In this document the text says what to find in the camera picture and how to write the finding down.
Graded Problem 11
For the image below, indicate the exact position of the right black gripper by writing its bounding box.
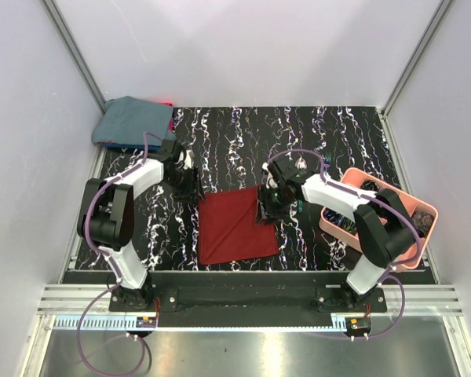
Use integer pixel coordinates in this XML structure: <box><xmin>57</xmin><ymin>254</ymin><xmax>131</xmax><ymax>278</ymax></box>
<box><xmin>254</xmin><ymin>184</ymin><xmax>291</xmax><ymax>226</ymax></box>

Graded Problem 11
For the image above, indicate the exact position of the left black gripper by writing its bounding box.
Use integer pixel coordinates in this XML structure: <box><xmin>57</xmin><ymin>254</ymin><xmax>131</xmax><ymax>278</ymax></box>
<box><xmin>165</xmin><ymin>166</ymin><xmax>206</xmax><ymax>205</ymax></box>

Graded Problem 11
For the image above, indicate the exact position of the dark red cloth napkin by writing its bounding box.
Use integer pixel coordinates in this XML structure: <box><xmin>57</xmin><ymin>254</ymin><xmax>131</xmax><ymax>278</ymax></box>
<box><xmin>199</xmin><ymin>186</ymin><xmax>278</xmax><ymax>265</ymax></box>

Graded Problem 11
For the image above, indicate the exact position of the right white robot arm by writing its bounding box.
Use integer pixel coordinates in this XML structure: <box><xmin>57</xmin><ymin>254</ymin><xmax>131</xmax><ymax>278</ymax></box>
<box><xmin>256</xmin><ymin>159</ymin><xmax>422</xmax><ymax>312</ymax></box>

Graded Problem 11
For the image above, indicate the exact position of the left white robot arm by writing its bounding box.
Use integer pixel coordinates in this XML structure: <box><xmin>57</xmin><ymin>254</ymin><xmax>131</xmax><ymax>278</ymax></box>
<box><xmin>77</xmin><ymin>140</ymin><xmax>205</xmax><ymax>311</ymax></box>

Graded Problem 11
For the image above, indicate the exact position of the blue dotted rolled sock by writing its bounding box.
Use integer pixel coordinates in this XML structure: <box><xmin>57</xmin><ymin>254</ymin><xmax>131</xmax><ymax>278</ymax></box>
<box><xmin>323</xmin><ymin>207</ymin><xmax>343</xmax><ymax>225</ymax></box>

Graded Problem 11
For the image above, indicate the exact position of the folded pink cloth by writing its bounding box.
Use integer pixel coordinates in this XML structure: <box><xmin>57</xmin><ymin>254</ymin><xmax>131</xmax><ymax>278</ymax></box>
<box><xmin>155</xmin><ymin>101</ymin><xmax>174</xmax><ymax>131</ymax></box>

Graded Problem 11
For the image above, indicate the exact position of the yellow blue rolled sock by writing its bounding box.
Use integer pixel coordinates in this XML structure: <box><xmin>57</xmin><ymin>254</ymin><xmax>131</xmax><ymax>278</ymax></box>
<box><xmin>338</xmin><ymin>216</ymin><xmax>357</xmax><ymax>235</ymax></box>

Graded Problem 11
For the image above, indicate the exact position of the folded grey-blue cloth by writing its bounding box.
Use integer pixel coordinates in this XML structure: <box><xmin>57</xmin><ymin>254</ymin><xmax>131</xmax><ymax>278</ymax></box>
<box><xmin>91</xmin><ymin>96</ymin><xmax>177</xmax><ymax>145</ymax></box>

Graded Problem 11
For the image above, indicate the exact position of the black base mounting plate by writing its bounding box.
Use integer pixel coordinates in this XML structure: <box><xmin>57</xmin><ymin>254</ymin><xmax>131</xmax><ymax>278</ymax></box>
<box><xmin>109</xmin><ymin>271</ymin><xmax>388</xmax><ymax>330</ymax></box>

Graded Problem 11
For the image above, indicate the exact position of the dark patterned rolled sock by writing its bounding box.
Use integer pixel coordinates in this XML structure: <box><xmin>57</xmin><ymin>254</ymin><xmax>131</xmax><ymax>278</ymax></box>
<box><xmin>360</xmin><ymin>180</ymin><xmax>381</xmax><ymax>192</ymax></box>

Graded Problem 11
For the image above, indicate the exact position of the pink divided organizer tray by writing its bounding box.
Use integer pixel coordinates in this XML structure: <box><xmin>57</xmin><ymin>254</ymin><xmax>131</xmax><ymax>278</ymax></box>
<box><xmin>319</xmin><ymin>167</ymin><xmax>439</xmax><ymax>272</ymax></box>

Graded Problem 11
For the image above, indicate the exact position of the brown patterned rolled sock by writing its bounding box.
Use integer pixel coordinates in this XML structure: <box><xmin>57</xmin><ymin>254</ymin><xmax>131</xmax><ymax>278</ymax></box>
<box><xmin>411</xmin><ymin>210</ymin><xmax>435</xmax><ymax>238</ymax></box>

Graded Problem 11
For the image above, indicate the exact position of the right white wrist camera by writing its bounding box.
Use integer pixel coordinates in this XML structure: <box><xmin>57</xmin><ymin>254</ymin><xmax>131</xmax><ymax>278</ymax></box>
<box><xmin>261</xmin><ymin>163</ymin><xmax>278</xmax><ymax>189</ymax></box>

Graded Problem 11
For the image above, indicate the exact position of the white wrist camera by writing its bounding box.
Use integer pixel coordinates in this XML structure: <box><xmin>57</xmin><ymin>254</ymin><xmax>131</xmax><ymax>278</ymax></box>
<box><xmin>183</xmin><ymin>150</ymin><xmax>194</xmax><ymax>170</ymax></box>
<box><xmin>261</xmin><ymin>163</ymin><xmax>278</xmax><ymax>189</ymax></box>

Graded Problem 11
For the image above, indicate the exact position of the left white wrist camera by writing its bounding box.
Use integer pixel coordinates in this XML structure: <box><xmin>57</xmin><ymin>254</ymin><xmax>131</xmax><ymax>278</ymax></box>
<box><xmin>183</xmin><ymin>150</ymin><xmax>194</xmax><ymax>170</ymax></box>

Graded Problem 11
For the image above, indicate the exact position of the silver spoon patterned handle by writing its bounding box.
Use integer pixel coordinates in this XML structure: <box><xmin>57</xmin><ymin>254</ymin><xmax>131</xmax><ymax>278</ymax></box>
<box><xmin>295</xmin><ymin>157</ymin><xmax>307</xmax><ymax>170</ymax></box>

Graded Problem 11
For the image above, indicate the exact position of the fork with teal handle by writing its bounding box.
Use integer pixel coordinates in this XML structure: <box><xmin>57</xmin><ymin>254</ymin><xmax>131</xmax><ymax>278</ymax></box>
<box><xmin>323</xmin><ymin>153</ymin><xmax>332</xmax><ymax>170</ymax></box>

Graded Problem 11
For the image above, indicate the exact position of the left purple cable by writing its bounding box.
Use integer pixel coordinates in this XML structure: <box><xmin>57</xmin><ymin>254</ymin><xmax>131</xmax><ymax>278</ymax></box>
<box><xmin>76</xmin><ymin>131</ymin><xmax>166</xmax><ymax>374</ymax></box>

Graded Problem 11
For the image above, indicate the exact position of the purple cable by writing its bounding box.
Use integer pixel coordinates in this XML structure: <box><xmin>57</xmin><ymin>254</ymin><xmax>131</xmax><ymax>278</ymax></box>
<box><xmin>265</xmin><ymin>149</ymin><xmax>424</xmax><ymax>342</ymax></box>
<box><xmin>76</xmin><ymin>131</ymin><xmax>166</xmax><ymax>374</ymax></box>

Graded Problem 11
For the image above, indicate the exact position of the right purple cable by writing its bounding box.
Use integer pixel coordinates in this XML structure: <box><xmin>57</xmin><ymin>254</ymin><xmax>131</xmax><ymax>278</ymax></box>
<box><xmin>265</xmin><ymin>149</ymin><xmax>424</xmax><ymax>342</ymax></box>

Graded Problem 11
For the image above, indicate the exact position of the left aluminium frame post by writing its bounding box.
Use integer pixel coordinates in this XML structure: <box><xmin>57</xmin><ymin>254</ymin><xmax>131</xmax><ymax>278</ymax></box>
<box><xmin>40</xmin><ymin>0</ymin><xmax>106</xmax><ymax>114</ymax></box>

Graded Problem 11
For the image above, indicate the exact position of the aluminium frame post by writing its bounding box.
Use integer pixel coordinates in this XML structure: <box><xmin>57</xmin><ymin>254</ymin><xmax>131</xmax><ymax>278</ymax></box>
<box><xmin>40</xmin><ymin>0</ymin><xmax>106</xmax><ymax>114</ymax></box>
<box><xmin>381</xmin><ymin>0</ymin><xmax>455</xmax><ymax>117</ymax></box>

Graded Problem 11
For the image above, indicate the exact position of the right aluminium frame post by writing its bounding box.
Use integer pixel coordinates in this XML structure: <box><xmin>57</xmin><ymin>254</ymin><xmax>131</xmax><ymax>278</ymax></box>
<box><xmin>381</xmin><ymin>0</ymin><xmax>455</xmax><ymax>117</ymax></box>

